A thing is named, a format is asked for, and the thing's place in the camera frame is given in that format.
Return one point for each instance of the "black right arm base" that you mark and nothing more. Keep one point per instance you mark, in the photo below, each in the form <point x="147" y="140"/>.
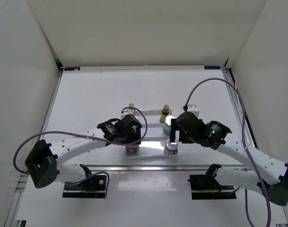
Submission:
<point x="206" y="187"/>

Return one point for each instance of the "white tiered organizer tray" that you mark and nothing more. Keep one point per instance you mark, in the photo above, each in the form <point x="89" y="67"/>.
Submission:
<point x="152" y="146"/>

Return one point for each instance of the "tall silver-lid salt jar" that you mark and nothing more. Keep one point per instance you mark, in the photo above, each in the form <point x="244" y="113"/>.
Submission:
<point x="135" y="117"/>
<point x="167" y="125"/>

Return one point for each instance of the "short spice jar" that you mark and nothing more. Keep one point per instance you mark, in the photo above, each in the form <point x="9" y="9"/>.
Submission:
<point x="171" y="148"/>
<point x="132" y="149"/>

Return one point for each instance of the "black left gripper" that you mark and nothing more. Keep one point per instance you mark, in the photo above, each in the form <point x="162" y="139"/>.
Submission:
<point x="135" y="137"/>

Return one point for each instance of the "blue label sticker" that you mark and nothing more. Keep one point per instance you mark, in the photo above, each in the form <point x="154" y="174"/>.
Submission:
<point x="212" y="67"/>
<point x="71" y="68"/>

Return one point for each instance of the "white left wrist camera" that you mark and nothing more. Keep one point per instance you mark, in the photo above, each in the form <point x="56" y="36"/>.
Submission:
<point x="126" y="113"/>

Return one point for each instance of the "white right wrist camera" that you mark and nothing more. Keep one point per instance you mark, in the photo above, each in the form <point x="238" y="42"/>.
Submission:
<point x="193" y="109"/>

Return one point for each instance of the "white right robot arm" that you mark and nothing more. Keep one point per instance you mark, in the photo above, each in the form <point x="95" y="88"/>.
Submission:
<point x="269" y="177"/>

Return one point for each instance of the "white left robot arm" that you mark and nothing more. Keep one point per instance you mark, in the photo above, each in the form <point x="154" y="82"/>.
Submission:
<point x="46" y="162"/>

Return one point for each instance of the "right blue label sticker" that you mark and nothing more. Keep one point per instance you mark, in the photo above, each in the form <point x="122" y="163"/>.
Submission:
<point x="212" y="67"/>

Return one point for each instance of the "left blue label sticker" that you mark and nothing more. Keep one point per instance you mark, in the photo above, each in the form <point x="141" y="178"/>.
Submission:
<point x="71" y="68"/>

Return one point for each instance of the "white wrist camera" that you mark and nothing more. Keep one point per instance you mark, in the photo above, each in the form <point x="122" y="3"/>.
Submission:
<point x="193" y="109"/>
<point x="126" y="113"/>

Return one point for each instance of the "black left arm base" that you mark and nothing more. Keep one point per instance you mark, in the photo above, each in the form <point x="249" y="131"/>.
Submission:
<point x="94" y="186"/>

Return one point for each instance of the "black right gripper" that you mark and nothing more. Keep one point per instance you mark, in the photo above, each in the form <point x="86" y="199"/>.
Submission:
<point x="174" y="127"/>

